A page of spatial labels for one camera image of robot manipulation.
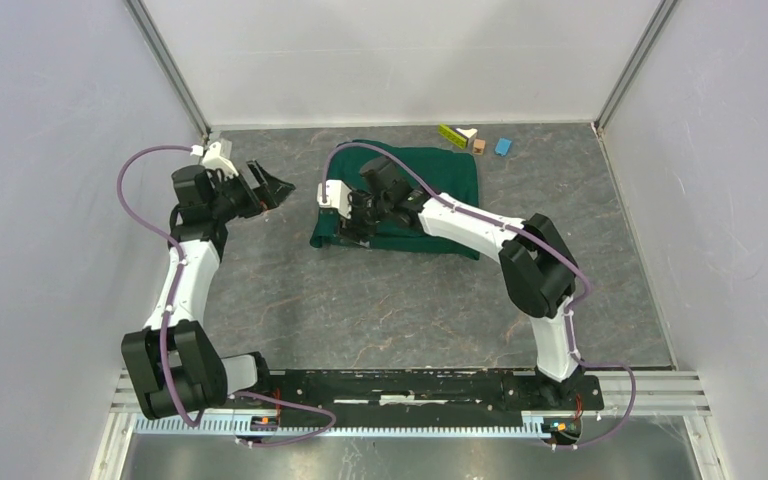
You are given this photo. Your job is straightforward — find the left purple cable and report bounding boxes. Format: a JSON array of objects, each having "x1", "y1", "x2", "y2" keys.
[{"x1": 116, "y1": 144, "x2": 339, "y2": 450}]

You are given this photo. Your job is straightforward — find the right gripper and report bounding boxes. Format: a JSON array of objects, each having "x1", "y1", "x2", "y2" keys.
[{"x1": 333, "y1": 185, "x2": 391, "y2": 249}]

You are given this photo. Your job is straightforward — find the white small block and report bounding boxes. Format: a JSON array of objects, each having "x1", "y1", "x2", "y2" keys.
[{"x1": 455, "y1": 128, "x2": 478, "y2": 148}]

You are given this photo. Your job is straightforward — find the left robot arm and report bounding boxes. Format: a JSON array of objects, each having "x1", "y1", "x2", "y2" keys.
[{"x1": 121, "y1": 161, "x2": 296, "y2": 423}]

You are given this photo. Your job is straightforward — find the green surgical cloth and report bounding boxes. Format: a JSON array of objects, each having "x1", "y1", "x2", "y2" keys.
[{"x1": 309, "y1": 139, "x2": 481, "y2": 262}]

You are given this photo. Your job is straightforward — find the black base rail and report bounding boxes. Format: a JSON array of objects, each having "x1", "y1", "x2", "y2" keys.
[{"x1": 225, "y1": 368, "x2": 605, "y2": 436}]

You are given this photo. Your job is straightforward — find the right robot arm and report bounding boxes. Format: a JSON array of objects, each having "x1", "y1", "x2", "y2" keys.
[{"x1": 317, "y1": 156, "x2": 586, "y2": 408}]

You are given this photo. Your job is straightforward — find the blue small block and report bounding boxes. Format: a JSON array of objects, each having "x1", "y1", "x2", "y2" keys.
[{"x1": 494, "y1": 138, "x2": 512, "y2": 157}]

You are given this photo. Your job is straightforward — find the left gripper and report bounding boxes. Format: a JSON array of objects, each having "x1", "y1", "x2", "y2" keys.
[{"x1": 208, "y1": 159, "x2": 294, "y2": 223}]

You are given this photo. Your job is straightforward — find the brown wooden cube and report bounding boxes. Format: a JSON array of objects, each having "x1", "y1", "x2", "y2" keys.
[{"x1": 472, "y1": 139, "x2": 486, "y2": 155}]

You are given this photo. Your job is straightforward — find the yellow-green lego brick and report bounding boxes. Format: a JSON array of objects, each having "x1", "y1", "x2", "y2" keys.
[{"x1": 438, "y1": 124, "x2": 467, "y2": 149}]

